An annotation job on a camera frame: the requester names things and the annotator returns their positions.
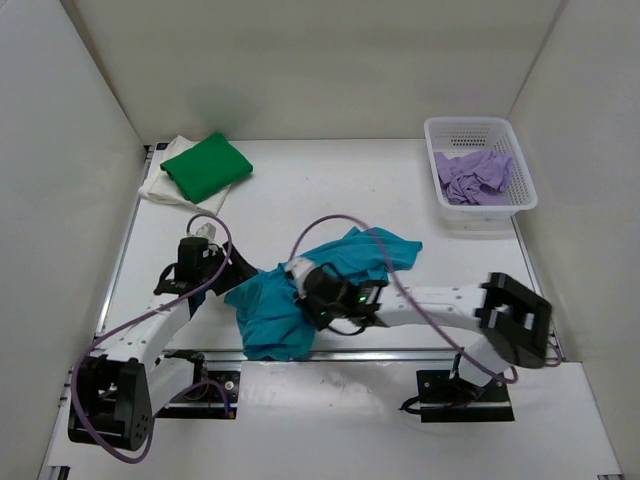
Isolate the crumpled lilac t-shirt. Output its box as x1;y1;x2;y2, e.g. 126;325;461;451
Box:
434;150;514;206

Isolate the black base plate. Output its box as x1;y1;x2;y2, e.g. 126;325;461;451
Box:
154;350;241;420
399;370;515;423

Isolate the white plastic basket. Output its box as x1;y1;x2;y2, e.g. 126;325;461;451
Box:
424;116;538;227

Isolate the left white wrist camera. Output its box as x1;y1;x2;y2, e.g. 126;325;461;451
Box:
187;223;216;244

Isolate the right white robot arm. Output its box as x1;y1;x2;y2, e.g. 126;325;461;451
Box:
285;257;552;401

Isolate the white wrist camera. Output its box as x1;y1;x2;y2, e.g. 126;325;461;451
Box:
187;223;216;244
284;256;317;296

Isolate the teal t-shirt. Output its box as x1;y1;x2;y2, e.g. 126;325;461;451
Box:
224;227;423;361

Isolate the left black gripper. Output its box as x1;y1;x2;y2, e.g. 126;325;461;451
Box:
201;239;259;295

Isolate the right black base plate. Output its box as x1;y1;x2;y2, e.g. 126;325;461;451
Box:
399;370;515;423

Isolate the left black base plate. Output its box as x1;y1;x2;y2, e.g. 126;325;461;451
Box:
154;350;241;420

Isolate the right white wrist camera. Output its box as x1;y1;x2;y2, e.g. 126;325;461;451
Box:
284;256;317;296

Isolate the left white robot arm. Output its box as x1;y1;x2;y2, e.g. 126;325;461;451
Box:
67;236;257;451

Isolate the folded white t-shirt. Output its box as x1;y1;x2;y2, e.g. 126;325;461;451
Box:
138;135;231;215

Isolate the folded green t-shirt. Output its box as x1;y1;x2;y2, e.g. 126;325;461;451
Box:
160;132;253;204

